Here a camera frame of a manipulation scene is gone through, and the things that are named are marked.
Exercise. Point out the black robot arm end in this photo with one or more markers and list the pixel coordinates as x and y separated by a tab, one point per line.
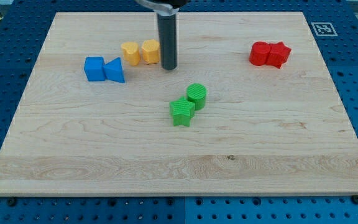
174	3

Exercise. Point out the wooden board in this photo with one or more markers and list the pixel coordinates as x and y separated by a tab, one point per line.
264	131

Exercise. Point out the blue triangle block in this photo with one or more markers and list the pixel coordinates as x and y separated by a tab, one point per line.
113	71

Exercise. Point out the green star block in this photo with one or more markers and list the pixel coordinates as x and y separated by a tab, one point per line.
182	111

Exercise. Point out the green cylinder block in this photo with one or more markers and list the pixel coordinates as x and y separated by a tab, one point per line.
196	93

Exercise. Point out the yellow hexagon block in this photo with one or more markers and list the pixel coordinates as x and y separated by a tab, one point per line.
151	51

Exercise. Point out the yellow heart block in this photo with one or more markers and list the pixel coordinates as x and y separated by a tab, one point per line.
131	52

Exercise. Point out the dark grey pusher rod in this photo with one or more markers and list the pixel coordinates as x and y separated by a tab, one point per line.
167	33

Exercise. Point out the blue cube block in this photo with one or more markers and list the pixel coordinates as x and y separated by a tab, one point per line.
93	68

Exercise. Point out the red cylinder block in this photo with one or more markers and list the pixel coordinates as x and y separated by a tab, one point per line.
259	53

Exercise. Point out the red star block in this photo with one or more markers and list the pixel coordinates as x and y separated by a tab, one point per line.
278	55

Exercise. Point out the white fiducial marker tag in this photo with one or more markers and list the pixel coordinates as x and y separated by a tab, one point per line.
324	29

